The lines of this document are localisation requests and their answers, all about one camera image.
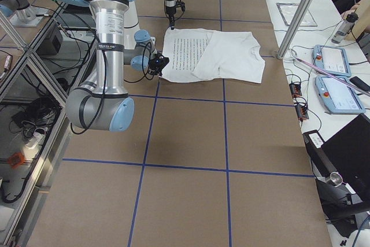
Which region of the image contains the pink rod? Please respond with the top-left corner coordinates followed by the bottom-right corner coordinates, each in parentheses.
top-left (293, 55), bottom-right (370, 97)

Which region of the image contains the white power strip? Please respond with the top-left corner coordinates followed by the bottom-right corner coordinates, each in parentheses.
top-left (23, 129), bottom-right (46, 151)

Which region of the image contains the grey framed tray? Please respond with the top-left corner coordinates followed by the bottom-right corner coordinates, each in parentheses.
top-left (276, 2), bottom-right (318, 27)

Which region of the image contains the aluminium frame post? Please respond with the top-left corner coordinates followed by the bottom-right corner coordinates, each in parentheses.
top-left (276, 0), bottom-right (313, 60)

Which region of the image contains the black box under table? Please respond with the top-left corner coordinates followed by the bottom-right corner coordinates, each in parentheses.
top-left (36, 25), bottom-right (63, 56)

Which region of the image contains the blue teach pendant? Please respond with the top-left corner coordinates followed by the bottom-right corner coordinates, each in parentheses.
top-left (312, 45), bottom-right (352, 77)
top-left (314, 76), bottom-right (366, 115)

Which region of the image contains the orange plastic part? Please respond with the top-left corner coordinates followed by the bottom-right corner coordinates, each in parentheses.
top-left (7, 152), bottom-right (25, 169)

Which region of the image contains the upper blue teach pendant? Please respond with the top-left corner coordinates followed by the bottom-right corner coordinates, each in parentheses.
top-left (312, 45), bottom-right (352, 77)

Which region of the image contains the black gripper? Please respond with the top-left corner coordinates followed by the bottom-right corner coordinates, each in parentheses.
top-left (147, 54), bottom-right (169, 76)
top-left (165, 0), bottom-right (185, 30)

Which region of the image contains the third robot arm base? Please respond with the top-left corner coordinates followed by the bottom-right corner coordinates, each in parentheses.
top-left (1, 0), bottom-right (49, 27)

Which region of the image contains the upper orange black usb hub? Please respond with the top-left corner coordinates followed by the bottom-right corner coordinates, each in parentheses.
top-left (289, 83), bottom-right (302, 98)

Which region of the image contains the silver metal cup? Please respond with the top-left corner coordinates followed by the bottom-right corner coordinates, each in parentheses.
top-left (328, 172), bottom-right (343, 187)

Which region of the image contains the lower blue teach pendant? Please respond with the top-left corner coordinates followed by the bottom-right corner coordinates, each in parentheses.
top-left (314, 76), bottom-right (366, 115)

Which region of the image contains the clear water bottle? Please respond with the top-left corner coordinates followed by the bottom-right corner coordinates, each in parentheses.
top-left (331, 12), bottom-right (358, 44)

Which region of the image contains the white long-sleeve printed shirt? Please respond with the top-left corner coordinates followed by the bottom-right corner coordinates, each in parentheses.
top-left (162, 28), bottom-right (265, 84)

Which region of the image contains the black monitor stand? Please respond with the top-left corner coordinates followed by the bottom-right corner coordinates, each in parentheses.
top-left (316, 179), bottom-right (369, 238)

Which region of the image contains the black laptop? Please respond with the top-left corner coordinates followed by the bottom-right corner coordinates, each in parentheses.
top-left (303, 113), bottom-right (369, 201)

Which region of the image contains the black smartphone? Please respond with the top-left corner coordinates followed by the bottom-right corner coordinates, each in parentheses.
top-left (350, 76), bottom-right (370, 92)

